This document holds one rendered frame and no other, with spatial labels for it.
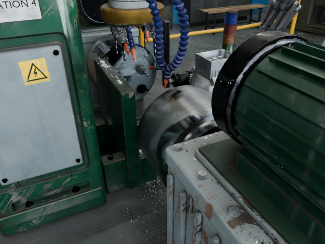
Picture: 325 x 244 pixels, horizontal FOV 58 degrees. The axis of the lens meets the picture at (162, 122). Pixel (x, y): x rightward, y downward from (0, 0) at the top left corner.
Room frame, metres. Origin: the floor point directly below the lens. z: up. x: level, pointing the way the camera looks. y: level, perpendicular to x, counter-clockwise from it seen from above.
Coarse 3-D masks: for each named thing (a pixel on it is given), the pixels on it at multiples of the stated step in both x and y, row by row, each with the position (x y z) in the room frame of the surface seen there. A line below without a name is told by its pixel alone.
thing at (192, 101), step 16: (160, 96) 0.66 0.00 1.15; (176, 96) 0.64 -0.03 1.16; (192, 96) 0.63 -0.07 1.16; (208, 96) 0.64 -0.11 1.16; (144, 112) 0.65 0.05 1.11; (160, 112) 0.61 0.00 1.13; (176, 112) 0.58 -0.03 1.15; (192, 112) 0.56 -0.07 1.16; (208, 112) 0.55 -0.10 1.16; (144, 128) 0.62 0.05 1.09; (160, 128) 0.57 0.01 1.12; (176, 128) 0.54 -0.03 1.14; (192, 128) 0.52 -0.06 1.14; (208, 128) 0.51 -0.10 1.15; (144, 144) 0.60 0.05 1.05; (160, 144) 0.54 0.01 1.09; (160, 160) 0.52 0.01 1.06; (160, 176) 0.52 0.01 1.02
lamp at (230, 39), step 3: (225, 36) 1.37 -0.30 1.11; (228, 36) 1.36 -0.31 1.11; (231, 36) 1.36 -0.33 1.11; (234, 36) 1.37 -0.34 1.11; (222, 39) 1.39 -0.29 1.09; (225, 39) 1.37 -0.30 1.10; (228, 39) 1.36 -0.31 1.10; (231, 39) 1.36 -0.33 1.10; (234, 39) 1.37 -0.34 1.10; (222, 42) 1.39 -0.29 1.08; (225, 42) 1.37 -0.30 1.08; (228, 42) 1.36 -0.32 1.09; (231, 42) 1.36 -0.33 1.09; (234, 42) 1.37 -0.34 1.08
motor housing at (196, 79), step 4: (192, 76) 1.04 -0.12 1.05; (196, 76) 1.05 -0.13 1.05; (200, 76) 1.05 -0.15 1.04; (192, 80) 1.05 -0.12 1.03; (196, 80) 1.05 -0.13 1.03; (200, 80) 1.06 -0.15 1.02; (204, 80) 1.07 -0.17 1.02; (208, 80) 1.08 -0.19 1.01; (192, 84) 1.05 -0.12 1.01; (196, 84) 1.05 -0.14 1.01; (200, 84) 1.06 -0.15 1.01; (204, 84) 1.07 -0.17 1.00; (208, 84) 1.08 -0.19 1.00; (204, 88) 1.06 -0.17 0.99; (208, 88) 1.07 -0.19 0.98; (212, 88) 0.92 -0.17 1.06
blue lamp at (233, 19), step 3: (225, 15) 1.38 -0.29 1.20; (228, 15) 1.37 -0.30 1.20; (231, 15) 1.36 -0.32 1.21; (234, 15) 1.36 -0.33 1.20; (237, 15) 1.38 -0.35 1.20; (225, 18) 1.38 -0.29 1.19; (228, 18) 1.37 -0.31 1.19; (231, 18) 1.36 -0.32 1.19; (234, 18) 1.36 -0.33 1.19; (237, 18) 1.38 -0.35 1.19; (225, 21) 1.38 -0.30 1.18; (228, 21) 1.37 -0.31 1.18; (231, 21) 1.36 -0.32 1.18; (234, 21) 1.36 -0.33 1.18; (228, 24) 1.36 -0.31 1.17; (231, 24) 1.36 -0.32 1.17; (234, 24) 1.36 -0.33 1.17
